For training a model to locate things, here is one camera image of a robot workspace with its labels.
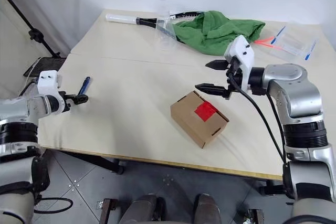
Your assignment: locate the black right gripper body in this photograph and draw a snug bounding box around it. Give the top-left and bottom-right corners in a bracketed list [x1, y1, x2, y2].
[222, 58, 247, 100]

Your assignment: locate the blue pen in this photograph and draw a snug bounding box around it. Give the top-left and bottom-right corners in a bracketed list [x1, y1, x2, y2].
[77, 76, 92, 96]

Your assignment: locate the black floor cable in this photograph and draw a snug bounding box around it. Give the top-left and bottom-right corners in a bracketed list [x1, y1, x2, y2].
[34, 197, 74, 215]

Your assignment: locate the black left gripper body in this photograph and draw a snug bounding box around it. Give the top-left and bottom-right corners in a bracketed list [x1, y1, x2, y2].
[61, 91, 79, 112]

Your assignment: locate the black table leg frame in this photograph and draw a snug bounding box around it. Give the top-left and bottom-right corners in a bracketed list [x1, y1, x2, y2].
[259, 179, 295, 196]
[61, 150, 125, 175]

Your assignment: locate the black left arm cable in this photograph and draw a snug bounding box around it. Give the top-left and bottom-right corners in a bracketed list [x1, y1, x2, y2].
[18, 82, 37, 97]

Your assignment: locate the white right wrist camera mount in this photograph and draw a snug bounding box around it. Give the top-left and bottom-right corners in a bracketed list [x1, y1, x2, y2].
[224, 35, 256, 92]

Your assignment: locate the clear blue-zip plastic bag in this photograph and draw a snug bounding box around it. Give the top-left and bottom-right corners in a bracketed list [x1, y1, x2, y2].
[262, 24, 320, 61]

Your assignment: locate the black light stand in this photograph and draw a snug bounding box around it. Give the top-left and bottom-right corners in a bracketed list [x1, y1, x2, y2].
[0, 0, 66, 58]

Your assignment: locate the dark rounded shape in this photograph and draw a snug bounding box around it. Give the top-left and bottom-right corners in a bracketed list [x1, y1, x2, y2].
[194, 193, 223, 224]
[122, 194, 165, 224]

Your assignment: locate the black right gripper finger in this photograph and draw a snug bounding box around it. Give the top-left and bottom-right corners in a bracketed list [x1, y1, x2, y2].
[195, 83, 230, 99]
[205, 59, 230, 71]

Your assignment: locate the brown metal bracket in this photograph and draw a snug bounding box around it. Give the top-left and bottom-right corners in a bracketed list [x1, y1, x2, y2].
[246, 208, 265, 224]
[99, 198, 119, 224]

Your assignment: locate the green cloth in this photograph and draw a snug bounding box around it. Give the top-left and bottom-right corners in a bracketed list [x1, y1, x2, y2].
[173, 10, 266, 56]

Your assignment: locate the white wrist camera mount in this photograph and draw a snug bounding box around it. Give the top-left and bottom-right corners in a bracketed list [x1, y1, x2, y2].
[224, 35, 256, 92]
[37, 70, 62, 96]

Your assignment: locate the red tape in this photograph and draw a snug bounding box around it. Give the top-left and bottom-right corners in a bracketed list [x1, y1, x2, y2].
[194, 102, 219, 123]

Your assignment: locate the white thin cable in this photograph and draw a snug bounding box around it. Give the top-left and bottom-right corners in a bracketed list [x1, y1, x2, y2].
[25, 58, 40, 90]

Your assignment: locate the orange plastic strip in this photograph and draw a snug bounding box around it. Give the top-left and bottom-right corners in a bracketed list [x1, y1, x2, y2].
[254, 37, 283, 50]

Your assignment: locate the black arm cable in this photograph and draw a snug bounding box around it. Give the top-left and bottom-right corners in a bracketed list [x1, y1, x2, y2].
[18, 82, 37, 97]
[227, 70, 288, 164]

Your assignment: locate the clear plastic cup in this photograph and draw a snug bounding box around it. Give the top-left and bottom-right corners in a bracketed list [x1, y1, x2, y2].
[156, 1, 179, 49]

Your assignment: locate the brown cardboard box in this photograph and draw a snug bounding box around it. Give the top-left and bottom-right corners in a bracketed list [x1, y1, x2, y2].
[170, 90, 230, 150]

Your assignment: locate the black white-handled racket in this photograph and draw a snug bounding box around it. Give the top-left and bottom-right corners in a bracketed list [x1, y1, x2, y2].
[106, 11, 206, 44]

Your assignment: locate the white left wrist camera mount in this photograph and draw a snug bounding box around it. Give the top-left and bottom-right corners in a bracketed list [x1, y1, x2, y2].
[37, 70, 62, 96]

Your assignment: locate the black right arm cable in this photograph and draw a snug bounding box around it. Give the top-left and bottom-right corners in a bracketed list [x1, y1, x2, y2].
[227, 70, 288, 164]

